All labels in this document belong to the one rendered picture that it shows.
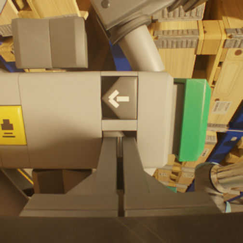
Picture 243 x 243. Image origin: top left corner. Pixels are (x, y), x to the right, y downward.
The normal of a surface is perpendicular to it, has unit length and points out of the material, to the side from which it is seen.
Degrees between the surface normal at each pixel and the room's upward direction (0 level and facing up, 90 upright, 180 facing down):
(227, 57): 90
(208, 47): 90
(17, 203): 54
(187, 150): 74
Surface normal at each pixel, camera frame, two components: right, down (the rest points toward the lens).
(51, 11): -0.18, 0.84
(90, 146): 0.02, 0.25
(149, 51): 0.26, 0.16
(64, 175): -0.27, 0.25
